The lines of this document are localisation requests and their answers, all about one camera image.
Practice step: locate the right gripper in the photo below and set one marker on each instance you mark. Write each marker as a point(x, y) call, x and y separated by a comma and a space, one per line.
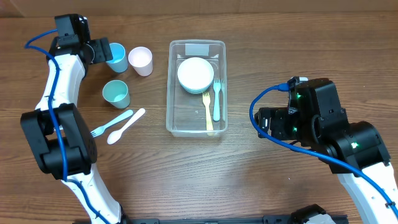
point(274, 117)

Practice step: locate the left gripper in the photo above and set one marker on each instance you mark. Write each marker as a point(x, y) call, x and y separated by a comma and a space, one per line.
point(103, 50)

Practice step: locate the blue plastic cup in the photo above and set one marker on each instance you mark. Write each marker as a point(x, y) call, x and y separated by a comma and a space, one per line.
point(119, 63)

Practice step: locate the pink plastic cup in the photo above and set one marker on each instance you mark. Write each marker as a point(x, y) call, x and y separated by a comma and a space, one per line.
point(141, 60)

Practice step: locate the green plastic cup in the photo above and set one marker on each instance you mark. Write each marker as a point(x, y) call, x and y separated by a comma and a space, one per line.
point(116, 92)

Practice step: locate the blue fork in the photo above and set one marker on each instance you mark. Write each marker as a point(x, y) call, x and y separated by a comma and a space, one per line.
point(216, 107)
point(100, 130)

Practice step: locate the yellow plastic fork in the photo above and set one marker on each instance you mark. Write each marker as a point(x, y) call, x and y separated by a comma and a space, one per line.
point(206, 101)

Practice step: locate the blue bowl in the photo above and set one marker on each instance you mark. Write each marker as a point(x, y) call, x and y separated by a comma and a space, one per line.
point(185, 87)

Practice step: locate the green-blue bowl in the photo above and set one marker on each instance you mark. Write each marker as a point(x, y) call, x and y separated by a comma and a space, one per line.
point(195, 92)

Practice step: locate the pink plastic bowl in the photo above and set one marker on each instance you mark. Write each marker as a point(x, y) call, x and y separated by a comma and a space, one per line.
point(195, 73)

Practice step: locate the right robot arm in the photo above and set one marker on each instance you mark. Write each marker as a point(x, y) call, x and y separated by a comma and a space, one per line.
point(306, 116)

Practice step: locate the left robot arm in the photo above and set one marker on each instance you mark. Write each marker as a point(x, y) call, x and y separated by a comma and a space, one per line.
point(57, 134)

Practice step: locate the clear plastic container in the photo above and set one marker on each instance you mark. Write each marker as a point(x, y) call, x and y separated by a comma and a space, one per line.
point(197, 96)

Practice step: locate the white plastic spoon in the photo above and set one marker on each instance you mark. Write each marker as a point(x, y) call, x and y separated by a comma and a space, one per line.
point(116, 135)

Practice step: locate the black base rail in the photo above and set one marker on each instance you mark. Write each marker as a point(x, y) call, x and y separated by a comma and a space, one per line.
point(309, 214)

